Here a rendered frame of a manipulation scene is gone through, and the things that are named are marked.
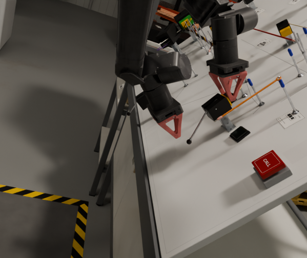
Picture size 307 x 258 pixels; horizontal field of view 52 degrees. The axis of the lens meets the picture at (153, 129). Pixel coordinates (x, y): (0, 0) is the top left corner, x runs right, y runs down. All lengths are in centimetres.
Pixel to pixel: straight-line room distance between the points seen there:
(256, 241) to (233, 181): 34
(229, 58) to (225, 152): 23
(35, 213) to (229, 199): 143
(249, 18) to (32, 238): 147
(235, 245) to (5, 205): 138
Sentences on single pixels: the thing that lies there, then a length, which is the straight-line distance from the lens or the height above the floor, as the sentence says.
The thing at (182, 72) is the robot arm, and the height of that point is 120.
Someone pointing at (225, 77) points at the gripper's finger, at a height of 121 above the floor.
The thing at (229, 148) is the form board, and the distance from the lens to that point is 79.
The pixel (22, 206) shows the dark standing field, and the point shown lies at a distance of 198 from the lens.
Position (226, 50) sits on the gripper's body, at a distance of 77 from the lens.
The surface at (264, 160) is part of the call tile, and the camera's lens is 66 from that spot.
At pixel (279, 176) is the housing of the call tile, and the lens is 65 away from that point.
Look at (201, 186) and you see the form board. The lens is 74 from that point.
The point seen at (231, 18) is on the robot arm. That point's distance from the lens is 76.
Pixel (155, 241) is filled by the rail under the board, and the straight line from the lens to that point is 72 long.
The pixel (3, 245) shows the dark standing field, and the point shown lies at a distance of 178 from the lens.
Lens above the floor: 135
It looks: 24 degrees down
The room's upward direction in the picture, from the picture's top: 21 degrees clockwise
